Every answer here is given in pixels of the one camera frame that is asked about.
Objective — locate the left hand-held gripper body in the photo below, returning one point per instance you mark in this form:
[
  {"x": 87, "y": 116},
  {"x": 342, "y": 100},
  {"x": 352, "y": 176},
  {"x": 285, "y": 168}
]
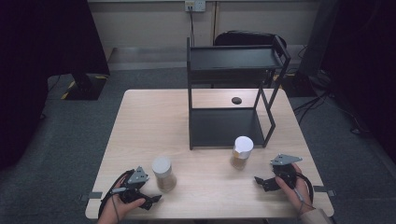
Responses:
[{"x": 138, "y": 175}]

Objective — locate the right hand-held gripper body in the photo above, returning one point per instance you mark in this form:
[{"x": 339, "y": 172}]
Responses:
[{"x": 285, "y": 159}]

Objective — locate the plain white-lid glass jar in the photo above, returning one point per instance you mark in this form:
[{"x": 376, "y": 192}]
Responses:
[{"x": 164, "y": 175}]

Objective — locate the labelled white-lid glass jar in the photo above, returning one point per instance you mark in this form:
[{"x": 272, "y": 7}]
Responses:
[{"x": 243, "y": 149}]

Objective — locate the black metal shelf rack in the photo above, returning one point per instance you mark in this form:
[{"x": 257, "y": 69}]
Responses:
[{"x": 224, "y": 126}]

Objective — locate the person's right hand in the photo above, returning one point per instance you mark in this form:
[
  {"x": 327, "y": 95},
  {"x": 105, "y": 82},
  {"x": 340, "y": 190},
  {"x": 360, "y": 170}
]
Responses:
[{"x": 292, "y": 196}]

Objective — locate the person's left hand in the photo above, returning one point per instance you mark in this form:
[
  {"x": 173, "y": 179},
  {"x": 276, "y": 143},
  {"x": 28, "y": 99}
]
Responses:
[{"x": 108, "y": 215}]

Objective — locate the black stand base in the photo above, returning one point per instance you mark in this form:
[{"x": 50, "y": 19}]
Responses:
[{"x": 85, "y": 88}]

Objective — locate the grey upright panel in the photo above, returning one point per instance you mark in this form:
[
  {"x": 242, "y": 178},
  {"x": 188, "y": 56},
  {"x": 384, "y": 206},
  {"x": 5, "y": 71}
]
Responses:
[{"x": 320, "y": 37}]

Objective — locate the dark curtain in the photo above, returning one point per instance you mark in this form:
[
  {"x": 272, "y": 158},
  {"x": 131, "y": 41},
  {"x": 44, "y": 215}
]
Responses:
[
  {"x": 367, "y": 62},
  {"x": 37, "y": 62}
]

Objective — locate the black chair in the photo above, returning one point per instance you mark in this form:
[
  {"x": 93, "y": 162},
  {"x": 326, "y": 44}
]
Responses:
[{"x": 243, "y": 38}]

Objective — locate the grey table edge bracket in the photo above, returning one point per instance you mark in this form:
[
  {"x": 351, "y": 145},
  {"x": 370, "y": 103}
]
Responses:
[
  {"x": 323, "y": 189},
  {"x": 93, "y": 195}
]

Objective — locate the beige wall conduit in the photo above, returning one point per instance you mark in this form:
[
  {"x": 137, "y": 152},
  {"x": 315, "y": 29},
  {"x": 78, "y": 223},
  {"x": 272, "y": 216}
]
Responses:
[{"x": 215, "y": 21}]

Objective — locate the white wall socket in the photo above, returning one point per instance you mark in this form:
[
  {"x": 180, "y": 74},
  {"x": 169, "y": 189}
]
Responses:
[{"x": 195, "y": 5}]

